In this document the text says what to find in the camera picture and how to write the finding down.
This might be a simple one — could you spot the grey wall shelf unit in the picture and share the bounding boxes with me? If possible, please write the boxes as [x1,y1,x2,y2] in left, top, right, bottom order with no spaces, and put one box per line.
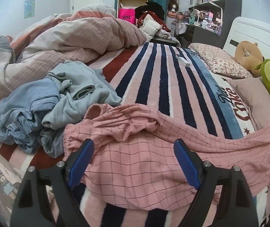
[189,0,242,48]

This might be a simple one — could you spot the white puffer jacket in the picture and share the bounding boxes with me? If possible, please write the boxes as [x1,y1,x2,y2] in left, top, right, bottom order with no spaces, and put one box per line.
[139,19,162,42]

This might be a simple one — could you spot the wig on mannequin head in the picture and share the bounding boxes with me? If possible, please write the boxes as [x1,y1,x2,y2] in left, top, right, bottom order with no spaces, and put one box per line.
[168,0,179,12]

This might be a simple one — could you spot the black garment pile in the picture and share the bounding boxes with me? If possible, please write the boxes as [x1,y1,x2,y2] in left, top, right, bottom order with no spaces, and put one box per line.
[135,2,165,21]

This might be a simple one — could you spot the light blue garment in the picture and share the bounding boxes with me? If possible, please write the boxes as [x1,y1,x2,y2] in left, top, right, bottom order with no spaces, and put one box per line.
[42,61,122,130]

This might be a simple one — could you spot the pink striped duvet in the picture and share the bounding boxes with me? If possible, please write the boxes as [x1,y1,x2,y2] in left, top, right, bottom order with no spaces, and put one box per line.
[0,4,146,101]

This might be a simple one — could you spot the pink checked pants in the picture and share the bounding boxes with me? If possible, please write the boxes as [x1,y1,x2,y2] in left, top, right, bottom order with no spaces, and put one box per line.
[63,104,270,210]

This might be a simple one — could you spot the cartoon print bedsheet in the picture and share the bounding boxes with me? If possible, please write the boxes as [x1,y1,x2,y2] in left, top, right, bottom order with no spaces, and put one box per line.
[0,155,22,226]

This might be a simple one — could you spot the blue denim garment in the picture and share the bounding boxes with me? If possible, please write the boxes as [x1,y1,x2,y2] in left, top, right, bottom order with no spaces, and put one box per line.
[0,79,64,158]

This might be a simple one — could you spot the small white box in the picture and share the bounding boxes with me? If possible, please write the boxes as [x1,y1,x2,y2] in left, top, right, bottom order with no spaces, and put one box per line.
[176,54,191,68]

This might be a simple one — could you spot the striped Coke blanket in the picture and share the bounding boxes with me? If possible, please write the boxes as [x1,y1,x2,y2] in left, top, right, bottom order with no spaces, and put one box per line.
[0,41,270,227]

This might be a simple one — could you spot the yellow white cabinet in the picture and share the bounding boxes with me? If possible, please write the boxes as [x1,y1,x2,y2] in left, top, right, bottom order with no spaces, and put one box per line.
[116,0,149,18]

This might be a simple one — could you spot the pink pillow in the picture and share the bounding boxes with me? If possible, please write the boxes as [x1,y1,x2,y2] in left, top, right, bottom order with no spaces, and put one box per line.
[228,77,270,131]

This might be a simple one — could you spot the blue wall poster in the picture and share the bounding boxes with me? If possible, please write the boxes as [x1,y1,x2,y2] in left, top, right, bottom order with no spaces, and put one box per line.
[24,0,35,19]

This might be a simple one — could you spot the white headboard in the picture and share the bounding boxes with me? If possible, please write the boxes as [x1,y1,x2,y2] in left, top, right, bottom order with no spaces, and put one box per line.
[223,16,270,59]

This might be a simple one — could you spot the tan plush toy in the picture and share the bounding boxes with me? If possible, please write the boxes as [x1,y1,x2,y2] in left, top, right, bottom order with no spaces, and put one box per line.
[232,40,264,77]

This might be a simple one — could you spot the pink WM bag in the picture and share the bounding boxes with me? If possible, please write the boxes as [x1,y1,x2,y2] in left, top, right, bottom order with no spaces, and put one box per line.
[118,8,136,25]

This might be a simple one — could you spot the floral pillow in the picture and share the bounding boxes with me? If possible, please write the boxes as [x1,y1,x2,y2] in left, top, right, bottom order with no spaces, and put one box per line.
[188,43,252,79]

